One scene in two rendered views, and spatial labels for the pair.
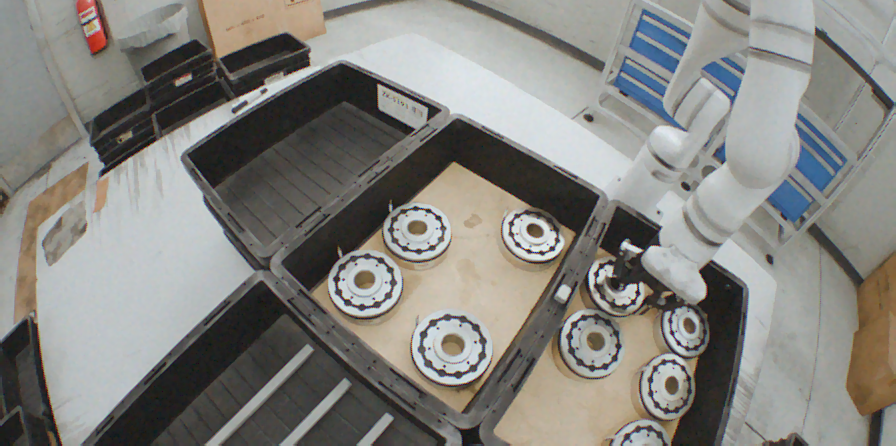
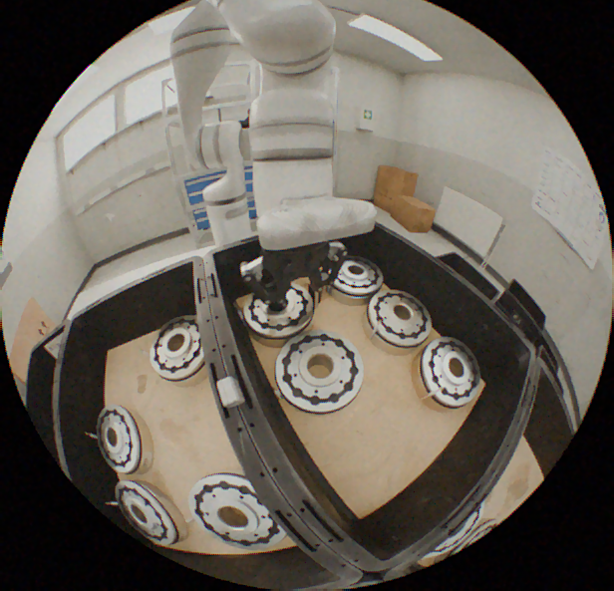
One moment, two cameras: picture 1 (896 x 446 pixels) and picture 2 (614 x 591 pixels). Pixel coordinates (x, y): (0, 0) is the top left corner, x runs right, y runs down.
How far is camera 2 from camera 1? 0.31 m
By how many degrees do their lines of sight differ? 40
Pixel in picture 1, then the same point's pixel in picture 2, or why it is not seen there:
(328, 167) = not seen: hidden behind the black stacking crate
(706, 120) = (228, 138)
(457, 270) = (165, 438)
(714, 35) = (189, 64)
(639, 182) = (224, 233)
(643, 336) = (338, 311)
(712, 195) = (272, 95)
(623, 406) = (395, 365)
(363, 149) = not seen: hidden behind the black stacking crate
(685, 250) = (302, 189)
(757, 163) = (299, 9)
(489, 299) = (207, 436)
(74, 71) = not seen: outside the picture
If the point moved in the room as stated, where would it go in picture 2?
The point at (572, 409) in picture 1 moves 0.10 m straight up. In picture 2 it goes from (376, 421) to (421, 407)
